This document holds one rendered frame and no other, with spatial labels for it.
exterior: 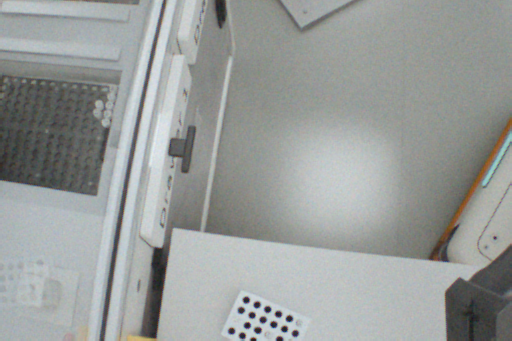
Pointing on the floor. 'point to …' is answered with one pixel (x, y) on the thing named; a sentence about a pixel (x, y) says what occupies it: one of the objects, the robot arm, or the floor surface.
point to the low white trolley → (303, 289)
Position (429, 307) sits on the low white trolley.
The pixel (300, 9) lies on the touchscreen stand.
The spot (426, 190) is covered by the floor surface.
